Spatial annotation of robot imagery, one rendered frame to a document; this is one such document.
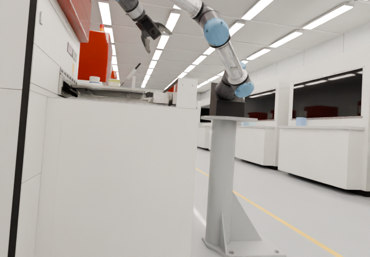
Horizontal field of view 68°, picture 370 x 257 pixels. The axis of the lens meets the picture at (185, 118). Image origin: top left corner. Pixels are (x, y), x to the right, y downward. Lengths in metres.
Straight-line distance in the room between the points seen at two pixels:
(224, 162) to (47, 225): 1.03
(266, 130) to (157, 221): 4.93
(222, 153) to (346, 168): 2.65
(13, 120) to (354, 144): 3.89
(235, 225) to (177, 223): 0.76
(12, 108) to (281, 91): 5.52
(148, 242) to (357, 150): 3.43
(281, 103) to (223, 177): 4.43
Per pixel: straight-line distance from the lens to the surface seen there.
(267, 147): 6.02
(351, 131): 4.21
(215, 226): 1.87
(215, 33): 1.36
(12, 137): 1.05
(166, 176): 1.21
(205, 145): 10.10
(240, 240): 2.02
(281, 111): 6.08
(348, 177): 4.22
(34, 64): 1.07
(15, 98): 1.05
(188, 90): 1.29
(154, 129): 1.19
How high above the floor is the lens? 0.73
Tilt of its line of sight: 2 degrees up
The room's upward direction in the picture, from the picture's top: 4 degrees clockwise
